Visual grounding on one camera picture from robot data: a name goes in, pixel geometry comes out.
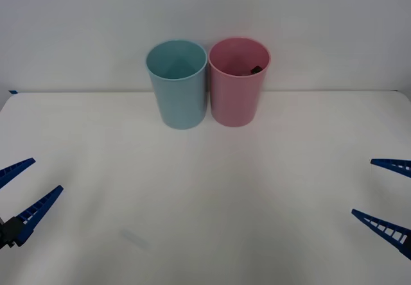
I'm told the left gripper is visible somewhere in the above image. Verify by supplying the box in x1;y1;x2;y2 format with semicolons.
0;157;64;251

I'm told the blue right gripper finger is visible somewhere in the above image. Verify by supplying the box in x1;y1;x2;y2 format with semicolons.
370;158;411;179
351;208;411;261

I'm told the small dark plastic bottle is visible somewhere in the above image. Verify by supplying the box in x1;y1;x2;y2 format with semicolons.
234;66;263;76

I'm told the pink plastic bin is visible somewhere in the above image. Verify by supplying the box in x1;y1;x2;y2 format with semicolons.
207;36;272;128

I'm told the pale blue plastic bin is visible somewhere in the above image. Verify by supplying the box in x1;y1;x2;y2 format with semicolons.
145;39;208;130

